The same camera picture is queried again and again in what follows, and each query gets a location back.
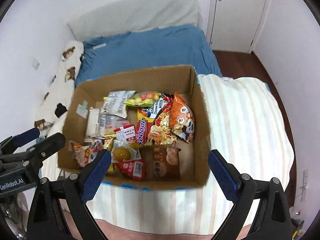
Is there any pale orange panda snack pack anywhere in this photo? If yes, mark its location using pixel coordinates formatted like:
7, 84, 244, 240
71, 139, 103, 167

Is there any orange jelly cup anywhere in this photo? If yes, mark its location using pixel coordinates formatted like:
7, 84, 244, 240
111, 139, 142, 163

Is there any white green snack pack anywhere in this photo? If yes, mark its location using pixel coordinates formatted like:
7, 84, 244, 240
100, 90, 136, 119

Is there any small red snack packet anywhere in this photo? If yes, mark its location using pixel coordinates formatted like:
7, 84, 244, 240
115, 159, 146, 181

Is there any colourful candy ball bag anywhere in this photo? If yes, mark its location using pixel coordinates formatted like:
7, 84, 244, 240
124, 92, 162, 107

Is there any white wafer snack pack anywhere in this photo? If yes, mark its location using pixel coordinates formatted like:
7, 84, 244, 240
84, 107, 100, 143

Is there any bear print long pillow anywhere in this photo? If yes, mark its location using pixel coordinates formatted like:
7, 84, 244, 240
34, 41, 84, 138

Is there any yellow panda snack pack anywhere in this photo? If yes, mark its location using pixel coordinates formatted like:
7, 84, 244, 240
103, 137, 118, 176

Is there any pink bread yellow pack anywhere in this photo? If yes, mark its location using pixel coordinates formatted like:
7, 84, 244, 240
98, 114, 130, 136

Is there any red stick snack pack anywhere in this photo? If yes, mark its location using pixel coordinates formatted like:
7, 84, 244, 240
114, 124, 136, 144

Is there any white striped blanket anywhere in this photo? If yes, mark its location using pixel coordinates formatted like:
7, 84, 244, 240
41, 66, 294, 235

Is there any yellow red instant noodle pack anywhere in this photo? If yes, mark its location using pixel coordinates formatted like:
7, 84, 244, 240
135, 93, 177, 147

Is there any white stick on bed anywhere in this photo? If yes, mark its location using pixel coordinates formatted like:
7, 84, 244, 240
92, 43, 106, 50

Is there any brown cardboard box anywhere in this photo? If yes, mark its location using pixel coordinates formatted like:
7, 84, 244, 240
57, 64, 213, 190

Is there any brown shrimp snack pack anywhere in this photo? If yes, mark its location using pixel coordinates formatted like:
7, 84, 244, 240
143, 146, 181, 181

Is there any grey white headboard cushion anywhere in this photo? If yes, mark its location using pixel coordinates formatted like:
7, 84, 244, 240
68, 0, 202, 41

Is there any blue bed sheet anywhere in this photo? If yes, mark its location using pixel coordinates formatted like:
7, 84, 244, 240
75, 24, 222, 86

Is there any white door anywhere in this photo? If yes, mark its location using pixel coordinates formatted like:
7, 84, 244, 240
207, 0, 270, 54

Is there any white wall socket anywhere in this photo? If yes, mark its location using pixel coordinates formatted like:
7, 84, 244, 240
31, 58, 40, 70

